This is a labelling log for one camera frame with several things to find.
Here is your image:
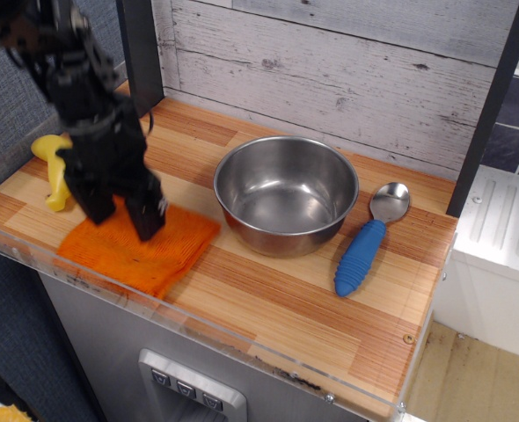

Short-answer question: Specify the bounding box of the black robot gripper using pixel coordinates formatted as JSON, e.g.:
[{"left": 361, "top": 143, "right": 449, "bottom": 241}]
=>
[{"left": 57, "top": 103, "right": 168, "bottom": 242}]

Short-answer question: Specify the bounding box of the orange cloth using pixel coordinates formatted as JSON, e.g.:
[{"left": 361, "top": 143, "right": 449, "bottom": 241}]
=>
[{"left": 57, "top": 198, "right": 221, "bottom": 299}]

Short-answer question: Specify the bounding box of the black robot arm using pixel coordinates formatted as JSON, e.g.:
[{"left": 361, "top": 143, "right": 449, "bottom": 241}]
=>
[{"left": 0, "top": 1, "right": 167, "bottom": 241}]

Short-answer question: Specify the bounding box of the silver metal pot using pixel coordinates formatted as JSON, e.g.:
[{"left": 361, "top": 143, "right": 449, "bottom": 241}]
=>
[{"left": 214, "top": 135, "right": 360, "bottom": 258}]

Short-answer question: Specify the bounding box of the clear acrylic table edge guard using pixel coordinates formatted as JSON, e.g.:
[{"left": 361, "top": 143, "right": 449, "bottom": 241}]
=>
[{"left": 0, "top": 219, "right": 408, "bottom": 418}]

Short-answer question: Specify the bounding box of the yellow plastic banana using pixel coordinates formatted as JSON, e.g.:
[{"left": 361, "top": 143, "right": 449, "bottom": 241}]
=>
[{"left": 31, "top": 135, "right": 72, "bottom": 212}]

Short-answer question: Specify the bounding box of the silver toy fridge cabinet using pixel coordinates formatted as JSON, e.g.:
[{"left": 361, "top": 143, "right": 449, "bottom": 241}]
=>
[{"left": 40, "top": 273, "right": 363, "bottom": 421}]

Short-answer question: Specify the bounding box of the silver dispenser button panel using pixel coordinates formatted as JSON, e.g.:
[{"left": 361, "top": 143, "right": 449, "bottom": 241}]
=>
[{"left": 138, "top": 348, "right": 248, "bottom": 421}]

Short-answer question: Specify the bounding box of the yellow object bottom left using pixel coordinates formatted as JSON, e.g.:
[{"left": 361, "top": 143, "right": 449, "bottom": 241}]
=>
[{"left": 0, "top": 405, "right": 33, "bottom": 422}]

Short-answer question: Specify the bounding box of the white ridged appliance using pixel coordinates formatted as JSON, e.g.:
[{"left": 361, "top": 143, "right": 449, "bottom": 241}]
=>
[{"left": 433, "top": 166, "right": 519, "bottom": 355}]

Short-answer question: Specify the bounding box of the black vertical post left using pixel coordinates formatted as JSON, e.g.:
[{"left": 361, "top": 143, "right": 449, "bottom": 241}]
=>
[{"left": 116, "top": 0, "right": 164, "bottom": 117}]

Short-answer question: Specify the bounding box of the black vertical post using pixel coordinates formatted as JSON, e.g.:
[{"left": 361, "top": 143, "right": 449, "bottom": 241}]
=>
[
  {"left": 116, "top": 0, "right": 164, "bottom": 117},
  {"left": 446, "top": 4, "right": 519, "bottom": 217}
]

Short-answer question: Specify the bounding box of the blue handled metal spoon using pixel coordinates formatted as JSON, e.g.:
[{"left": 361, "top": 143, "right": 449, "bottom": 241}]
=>
[{"left": 333, "top": 182, "right": 411, "bottom": 297}]

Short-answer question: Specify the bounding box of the black vertical post right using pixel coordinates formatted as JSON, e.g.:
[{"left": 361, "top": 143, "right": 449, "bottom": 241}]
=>
[{"left": 446, "top": 4, "right": 519, "bottom": 217}]

